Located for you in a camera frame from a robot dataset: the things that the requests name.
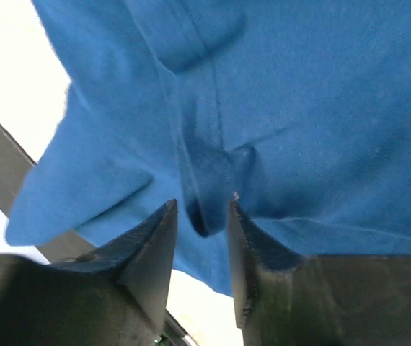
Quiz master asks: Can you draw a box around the blue Mickey Mouse t-shirt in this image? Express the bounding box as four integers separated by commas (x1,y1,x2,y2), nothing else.
6,1,411,294

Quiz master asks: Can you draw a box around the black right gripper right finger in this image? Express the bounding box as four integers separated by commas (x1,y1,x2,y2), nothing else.
227,201,411,345

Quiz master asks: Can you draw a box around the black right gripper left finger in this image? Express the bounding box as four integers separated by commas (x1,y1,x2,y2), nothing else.
0,200,177,345

